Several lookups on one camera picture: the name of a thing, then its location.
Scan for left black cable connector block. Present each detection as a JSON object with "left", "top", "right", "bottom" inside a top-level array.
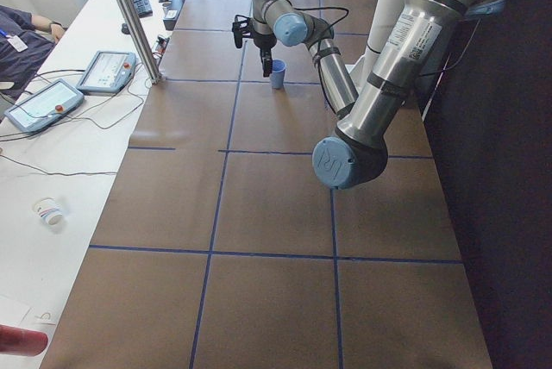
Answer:
[{"left": 153, "top": 34, "right": 170, "bottom": 56}]

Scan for far teach pendant tablet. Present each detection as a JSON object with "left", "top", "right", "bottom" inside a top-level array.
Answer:
[{"left": 76, "top": 51, "right": 136, "bottom": 96}]

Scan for blue ribbed plastic cup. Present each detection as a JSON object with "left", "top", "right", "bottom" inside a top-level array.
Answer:
[{"left": 269, "top": 59, "right": 286, "bottom": 90}]

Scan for near teach pendant tablet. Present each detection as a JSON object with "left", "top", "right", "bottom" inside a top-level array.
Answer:
[{"left": 4, "top": 80, "right": 85, "bottom": 133}]

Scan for red cylinder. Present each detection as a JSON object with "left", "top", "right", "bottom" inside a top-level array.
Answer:
[{"left": 0, "top": 325, "right": 48, "bottom": 356}]

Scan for seated person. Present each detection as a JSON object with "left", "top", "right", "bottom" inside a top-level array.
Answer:
[{"left": 1, "top": 5, "right": 66, "bottom": 100}]

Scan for aluminium frame post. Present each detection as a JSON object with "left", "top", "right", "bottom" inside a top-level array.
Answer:
[{"left": 116, "top": 0, "right": 161, "bottom": 84}]

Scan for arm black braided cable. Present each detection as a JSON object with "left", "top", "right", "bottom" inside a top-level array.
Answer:
[{"left": 292, "top": 5, "right": 350, "bottom": 116}]

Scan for white paper cup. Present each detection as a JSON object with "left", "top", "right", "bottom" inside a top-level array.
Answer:
[{"left": 33, "top": 197, "right": 65, "bottom": 226}]

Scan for teach pendant tablet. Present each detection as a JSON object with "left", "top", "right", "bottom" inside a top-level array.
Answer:
[
  {"left": 4, "top": 80, "right": 85, "bottom": 133},
  {"left": 76, "top": 51, "right": 136, "bottom": 96}
]

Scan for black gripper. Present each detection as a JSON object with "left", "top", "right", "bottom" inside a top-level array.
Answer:
[{"left": 232, "top": 15, "right": 276, "bottom": 77}]

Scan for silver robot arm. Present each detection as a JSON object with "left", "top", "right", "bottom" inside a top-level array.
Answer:
[{"left": 232, "top": 0, "right": 506, "bottom": 189}]

